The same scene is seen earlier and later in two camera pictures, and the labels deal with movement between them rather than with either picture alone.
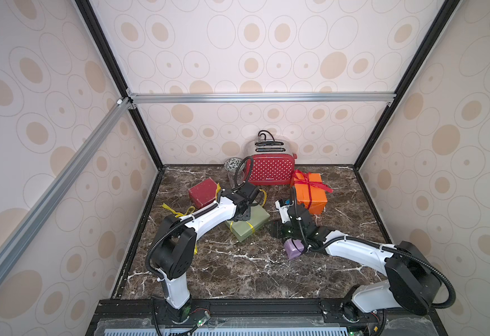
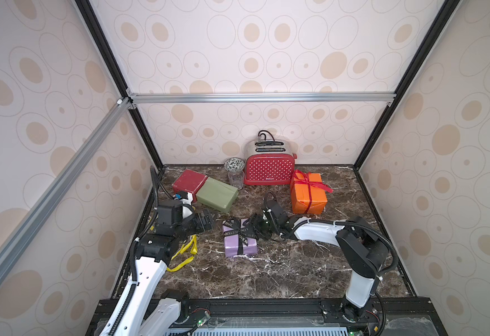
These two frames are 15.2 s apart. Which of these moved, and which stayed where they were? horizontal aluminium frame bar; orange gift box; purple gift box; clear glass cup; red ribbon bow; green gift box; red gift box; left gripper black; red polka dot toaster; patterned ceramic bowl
Moved: left gripper black; green gift box; red gift box; purple gift box
Stayed: horizontal aluminium frame bar; red ribbon bow; orange gift box; red polka dot toaster; clear glass cup; patterned ceramic bowl
